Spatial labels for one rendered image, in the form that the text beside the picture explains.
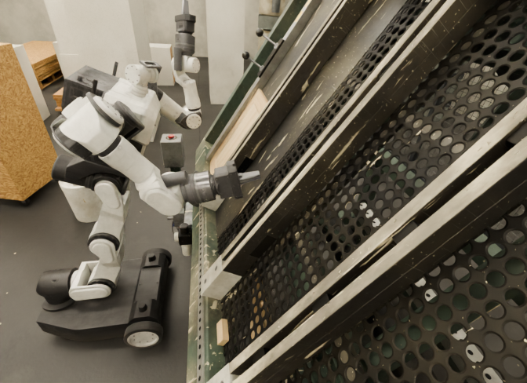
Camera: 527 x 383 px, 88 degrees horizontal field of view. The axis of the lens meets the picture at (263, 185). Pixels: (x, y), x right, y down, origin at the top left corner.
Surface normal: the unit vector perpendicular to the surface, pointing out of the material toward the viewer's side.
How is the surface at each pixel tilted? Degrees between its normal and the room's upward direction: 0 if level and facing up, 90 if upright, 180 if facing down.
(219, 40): 90
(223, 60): 90
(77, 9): 90
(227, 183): 90
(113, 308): 0
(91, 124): 51
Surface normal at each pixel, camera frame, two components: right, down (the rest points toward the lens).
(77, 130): 0.03, -0.07
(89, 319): 0.07, -0.82
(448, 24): 0.18, 0.57
